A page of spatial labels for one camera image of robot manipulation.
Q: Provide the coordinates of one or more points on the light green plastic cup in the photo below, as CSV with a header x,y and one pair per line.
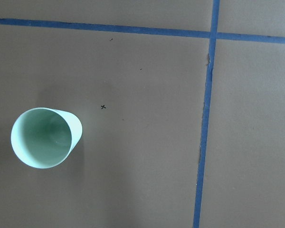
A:
x,y
43,138

